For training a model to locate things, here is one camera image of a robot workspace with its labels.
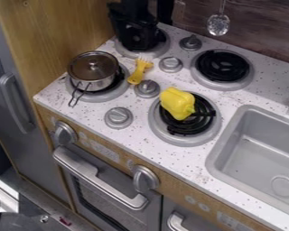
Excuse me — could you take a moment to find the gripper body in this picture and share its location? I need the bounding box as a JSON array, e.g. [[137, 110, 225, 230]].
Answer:
[[106, 2, 168, 52]]

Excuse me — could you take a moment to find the silver lid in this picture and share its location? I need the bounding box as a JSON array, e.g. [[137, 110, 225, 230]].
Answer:
[[66, 51, 122, 84]]

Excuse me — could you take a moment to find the silver pan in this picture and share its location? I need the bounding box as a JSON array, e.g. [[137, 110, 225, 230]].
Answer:
[[66, 64, 126, 108]]

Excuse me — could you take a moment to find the yellow toy fork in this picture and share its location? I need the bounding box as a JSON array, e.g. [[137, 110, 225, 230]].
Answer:
[[126, 53, 156, 86]]

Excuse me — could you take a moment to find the yellow toy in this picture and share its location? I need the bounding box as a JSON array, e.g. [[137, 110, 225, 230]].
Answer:
[[157, 87, 198, 122]]

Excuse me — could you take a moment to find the silver slotted spoon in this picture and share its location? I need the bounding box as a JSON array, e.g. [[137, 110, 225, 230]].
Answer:
[[206, 0, 232, 37]]

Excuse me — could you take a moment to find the toy stove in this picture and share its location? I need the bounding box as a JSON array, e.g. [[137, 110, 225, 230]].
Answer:
[[63, 29, 257, 148]]

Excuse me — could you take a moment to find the grey toy fridge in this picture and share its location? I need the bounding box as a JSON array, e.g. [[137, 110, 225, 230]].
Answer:
[[0, 14, 72, 206]]

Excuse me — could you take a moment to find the toy sink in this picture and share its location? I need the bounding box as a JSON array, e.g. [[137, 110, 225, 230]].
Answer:
[[203, 103, 289, 221]]

